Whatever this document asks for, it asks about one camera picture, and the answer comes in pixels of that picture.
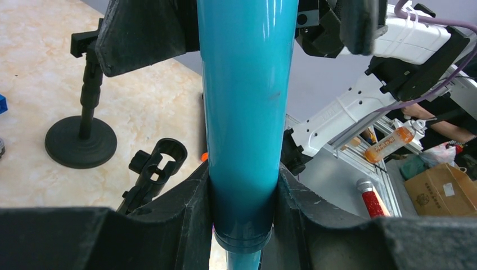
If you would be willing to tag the orange drink bottle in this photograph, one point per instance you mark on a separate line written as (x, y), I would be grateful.
(409, 132)

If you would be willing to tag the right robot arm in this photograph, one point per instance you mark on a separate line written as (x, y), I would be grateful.
(408, 60)

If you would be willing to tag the black round base stand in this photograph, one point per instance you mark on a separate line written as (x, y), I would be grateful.
(83, 141)

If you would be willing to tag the black microphone orange tip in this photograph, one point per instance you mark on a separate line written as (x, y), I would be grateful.
(204, 157)

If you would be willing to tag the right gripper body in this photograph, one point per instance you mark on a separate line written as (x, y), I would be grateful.
(317, 29)

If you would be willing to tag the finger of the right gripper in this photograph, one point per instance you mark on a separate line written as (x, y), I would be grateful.
(136, 34)
(361, 23)

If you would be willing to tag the blue microphone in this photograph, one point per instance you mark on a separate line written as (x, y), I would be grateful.
(246, 49)

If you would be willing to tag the cardboard box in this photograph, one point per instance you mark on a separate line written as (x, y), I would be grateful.
(442, 191)

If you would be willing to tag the red glitter microphone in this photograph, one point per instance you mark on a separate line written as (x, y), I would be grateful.
(371, 198)

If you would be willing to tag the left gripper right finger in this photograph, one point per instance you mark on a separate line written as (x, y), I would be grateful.
(311, 233)

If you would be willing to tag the black tripod stand with clip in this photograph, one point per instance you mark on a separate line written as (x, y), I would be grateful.
(154, 170)

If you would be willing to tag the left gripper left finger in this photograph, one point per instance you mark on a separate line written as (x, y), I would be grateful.
(172, 232)

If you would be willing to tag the yellow and blue toy block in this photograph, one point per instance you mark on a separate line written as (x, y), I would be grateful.
(3, 104)

